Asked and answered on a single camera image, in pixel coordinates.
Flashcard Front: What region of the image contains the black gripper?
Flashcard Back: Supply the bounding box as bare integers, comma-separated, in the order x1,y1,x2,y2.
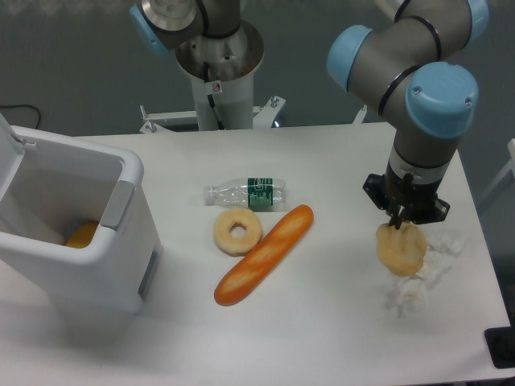
363,172,450,228

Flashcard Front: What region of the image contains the round beige bread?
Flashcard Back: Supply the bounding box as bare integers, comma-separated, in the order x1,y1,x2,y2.
376,223,428,277

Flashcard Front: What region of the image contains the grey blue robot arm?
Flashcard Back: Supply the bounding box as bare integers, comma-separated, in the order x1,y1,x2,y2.
130,1,489,228

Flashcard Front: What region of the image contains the orange item in trash can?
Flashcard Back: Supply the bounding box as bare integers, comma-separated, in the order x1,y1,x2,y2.
65,221,98,248

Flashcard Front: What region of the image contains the white trash can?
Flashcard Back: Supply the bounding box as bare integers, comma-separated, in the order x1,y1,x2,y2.
1,121,162,313

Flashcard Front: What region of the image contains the crumpled white paper tissue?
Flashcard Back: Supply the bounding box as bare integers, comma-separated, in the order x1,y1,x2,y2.
387,228,467,318

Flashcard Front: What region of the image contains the clear plastic bottle green label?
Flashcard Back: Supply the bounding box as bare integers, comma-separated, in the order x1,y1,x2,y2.
203,177,286,211

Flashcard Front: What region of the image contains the black device at table edge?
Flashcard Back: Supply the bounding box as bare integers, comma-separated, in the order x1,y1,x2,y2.
484,326,515,369

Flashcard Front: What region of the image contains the orange baguette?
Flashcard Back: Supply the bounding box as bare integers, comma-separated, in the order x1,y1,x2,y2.
214,204,314,306

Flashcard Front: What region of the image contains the white frame at right edge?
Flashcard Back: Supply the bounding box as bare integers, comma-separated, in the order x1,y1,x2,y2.
476,138,514,216

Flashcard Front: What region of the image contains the beige ring donut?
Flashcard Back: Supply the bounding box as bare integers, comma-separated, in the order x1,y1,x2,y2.
213,207,263,255

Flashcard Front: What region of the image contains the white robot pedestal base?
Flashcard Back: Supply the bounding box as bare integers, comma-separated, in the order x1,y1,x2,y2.
138,20,289,133

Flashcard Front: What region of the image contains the black cable on pedestal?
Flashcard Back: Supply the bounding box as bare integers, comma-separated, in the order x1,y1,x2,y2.
202,62,225,131

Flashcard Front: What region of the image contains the black cable on floor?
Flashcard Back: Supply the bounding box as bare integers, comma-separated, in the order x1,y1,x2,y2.
0,104,42,126

